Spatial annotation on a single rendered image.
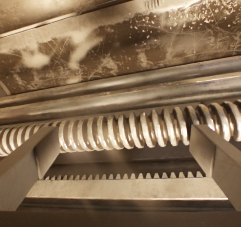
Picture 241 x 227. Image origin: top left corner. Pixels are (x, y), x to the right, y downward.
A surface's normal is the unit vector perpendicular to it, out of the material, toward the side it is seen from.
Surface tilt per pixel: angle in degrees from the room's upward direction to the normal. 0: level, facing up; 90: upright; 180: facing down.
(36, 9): 0
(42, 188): 90
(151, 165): 90
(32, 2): 0
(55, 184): 90
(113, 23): 0
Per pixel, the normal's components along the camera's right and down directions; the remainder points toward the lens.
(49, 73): -0.12, 0.62
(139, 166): -0.26, -0.77
